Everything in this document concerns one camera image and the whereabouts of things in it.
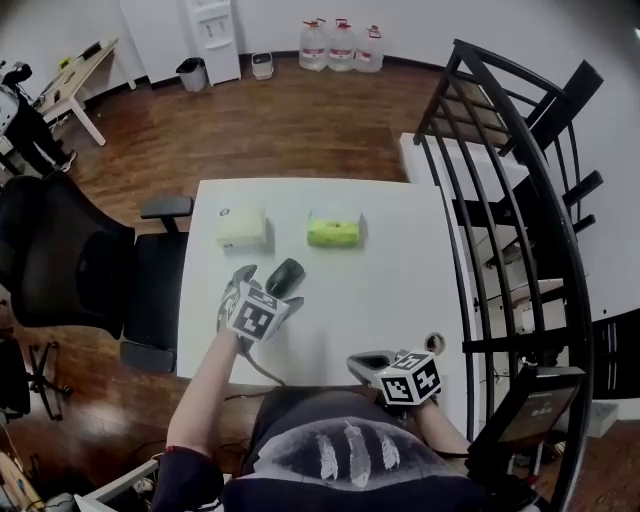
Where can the black metal rack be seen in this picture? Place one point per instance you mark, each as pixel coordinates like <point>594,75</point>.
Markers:
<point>545,165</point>

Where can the black office chair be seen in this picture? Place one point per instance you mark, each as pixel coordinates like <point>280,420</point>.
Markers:
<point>60,250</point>

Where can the person's left forearm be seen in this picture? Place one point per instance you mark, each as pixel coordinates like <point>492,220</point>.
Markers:
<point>202,395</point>

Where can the black swivel chair base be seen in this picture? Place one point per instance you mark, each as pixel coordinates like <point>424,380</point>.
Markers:
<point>42,382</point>

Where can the pale yellow tissue pack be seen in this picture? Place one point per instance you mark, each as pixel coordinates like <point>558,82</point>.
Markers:
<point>241,227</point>

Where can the person's dark feather-print shirt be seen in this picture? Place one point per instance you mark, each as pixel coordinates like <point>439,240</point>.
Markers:
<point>350,475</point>

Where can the white storage box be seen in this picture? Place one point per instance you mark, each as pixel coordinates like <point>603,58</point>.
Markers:
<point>602,417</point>

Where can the grey trash bin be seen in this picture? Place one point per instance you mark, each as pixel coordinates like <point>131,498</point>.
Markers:
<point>192,75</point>

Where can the black computer mouse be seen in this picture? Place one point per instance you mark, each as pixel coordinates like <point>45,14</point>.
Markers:
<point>285,276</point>

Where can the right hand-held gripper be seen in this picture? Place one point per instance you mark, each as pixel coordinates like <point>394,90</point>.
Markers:
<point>410,380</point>

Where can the white water dispenser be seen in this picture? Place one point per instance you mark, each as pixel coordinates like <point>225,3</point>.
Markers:
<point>217,45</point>

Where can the green tissue pack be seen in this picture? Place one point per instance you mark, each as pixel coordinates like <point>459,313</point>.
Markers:
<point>332,230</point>

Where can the light wooden desk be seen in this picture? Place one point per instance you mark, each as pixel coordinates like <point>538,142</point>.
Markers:
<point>75,80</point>

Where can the person's right forearm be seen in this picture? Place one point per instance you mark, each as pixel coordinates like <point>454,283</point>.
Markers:
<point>440,430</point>

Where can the black flat device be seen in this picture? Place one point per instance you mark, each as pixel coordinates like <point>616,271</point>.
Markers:
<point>92,48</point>

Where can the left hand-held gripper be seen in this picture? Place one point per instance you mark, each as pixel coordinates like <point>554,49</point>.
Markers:
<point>252,312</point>

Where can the black tablet screen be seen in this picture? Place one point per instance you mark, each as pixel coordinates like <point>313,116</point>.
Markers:
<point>535,412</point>

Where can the small white bucket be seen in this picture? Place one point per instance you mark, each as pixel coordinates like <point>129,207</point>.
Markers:
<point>262,65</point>

